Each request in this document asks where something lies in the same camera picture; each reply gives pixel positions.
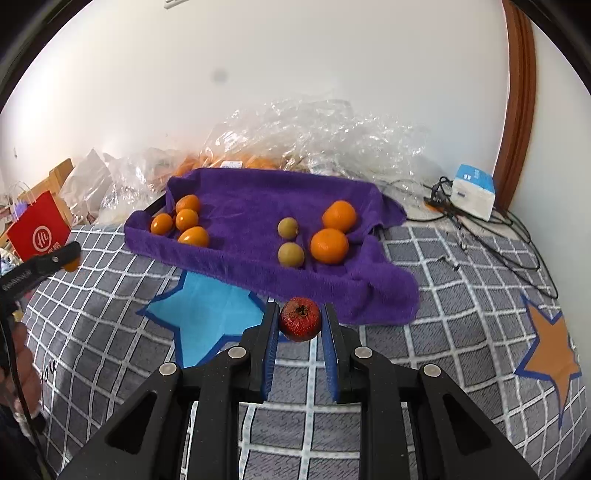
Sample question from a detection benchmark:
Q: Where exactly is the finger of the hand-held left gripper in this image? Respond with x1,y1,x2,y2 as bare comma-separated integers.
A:
41,242,83,274

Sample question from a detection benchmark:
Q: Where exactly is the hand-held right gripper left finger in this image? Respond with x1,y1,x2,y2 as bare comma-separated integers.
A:
58,300,280,480

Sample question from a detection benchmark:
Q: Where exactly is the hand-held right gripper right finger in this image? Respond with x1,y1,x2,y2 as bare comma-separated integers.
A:
322,303,541,480

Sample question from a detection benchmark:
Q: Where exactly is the red hawthorn berry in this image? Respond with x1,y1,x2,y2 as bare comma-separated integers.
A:
278,298,321,343

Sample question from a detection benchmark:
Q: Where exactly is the black tray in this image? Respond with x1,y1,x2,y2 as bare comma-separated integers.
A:
139,191,168,217

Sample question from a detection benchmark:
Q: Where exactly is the large orange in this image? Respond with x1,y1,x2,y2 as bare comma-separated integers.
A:
322,200,358,232
177,226,211,248
310,228,349,265

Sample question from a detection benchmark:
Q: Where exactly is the purple towel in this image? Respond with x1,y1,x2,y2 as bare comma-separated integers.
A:
124,167,420,326

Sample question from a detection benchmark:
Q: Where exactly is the person's left hand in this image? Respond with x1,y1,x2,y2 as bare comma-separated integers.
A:
0,322,41,417

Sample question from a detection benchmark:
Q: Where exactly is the red paper bag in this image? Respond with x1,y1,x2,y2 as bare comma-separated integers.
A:
6,182,75,264

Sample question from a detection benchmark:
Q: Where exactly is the wooden headboard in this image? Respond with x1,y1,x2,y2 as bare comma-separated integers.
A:
48,158,75,185

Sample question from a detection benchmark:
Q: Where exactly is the small clear plastic bag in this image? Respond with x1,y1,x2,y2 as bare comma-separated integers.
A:
99,148,204,222

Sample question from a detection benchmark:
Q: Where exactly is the grey checkered bed sheet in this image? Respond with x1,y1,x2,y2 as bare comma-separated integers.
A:
21,208,585,480

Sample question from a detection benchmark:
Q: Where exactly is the pile of bagged oranges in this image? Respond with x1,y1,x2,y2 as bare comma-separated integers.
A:
178,154,287,178

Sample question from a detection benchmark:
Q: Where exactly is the white and blue box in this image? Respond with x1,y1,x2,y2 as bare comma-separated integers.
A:
451,163,496,220

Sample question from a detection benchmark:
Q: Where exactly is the large clear plastic bag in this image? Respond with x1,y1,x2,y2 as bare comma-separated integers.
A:
201,99,428,185

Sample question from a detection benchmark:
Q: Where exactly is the black tether cable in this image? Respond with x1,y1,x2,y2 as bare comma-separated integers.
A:
0,311,54,480

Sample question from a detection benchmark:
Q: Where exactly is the black cable bundle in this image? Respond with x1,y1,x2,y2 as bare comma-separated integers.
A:
425,178,559,301

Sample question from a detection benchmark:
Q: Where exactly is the brown wooden door frame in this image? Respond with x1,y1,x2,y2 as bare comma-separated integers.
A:
492,0,539,213

